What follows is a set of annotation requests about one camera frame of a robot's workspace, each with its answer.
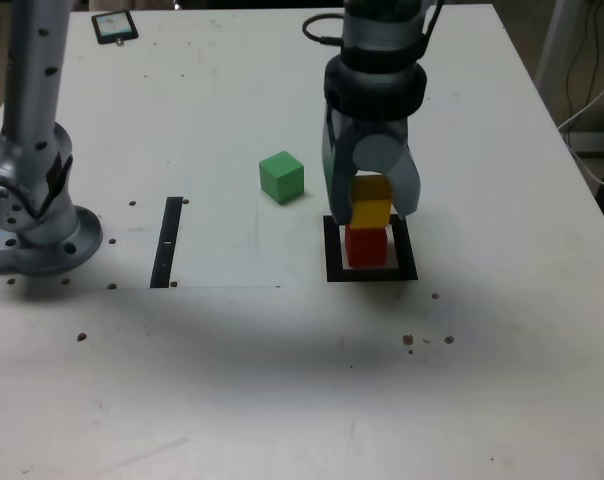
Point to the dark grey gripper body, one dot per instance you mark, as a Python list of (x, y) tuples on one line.
[(377, 126)]

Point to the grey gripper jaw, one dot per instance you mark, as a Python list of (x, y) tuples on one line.
[(338, 185), (404, 185)]

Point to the yellow cube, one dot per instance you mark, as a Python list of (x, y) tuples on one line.
[(371, 210)]

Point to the green cube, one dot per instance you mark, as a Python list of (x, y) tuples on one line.
[(281, 177)]

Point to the red cube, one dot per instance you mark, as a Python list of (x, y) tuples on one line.
[(366, 247)]

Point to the black tape square outline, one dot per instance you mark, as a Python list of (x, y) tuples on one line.
[(372, 275)]

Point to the black tape strip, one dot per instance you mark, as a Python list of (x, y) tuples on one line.
[(164, 250)]

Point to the black smartphone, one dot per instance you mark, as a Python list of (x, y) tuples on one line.
[(114, 26)]

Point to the white post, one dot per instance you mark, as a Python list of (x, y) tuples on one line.
[(557, 40)]

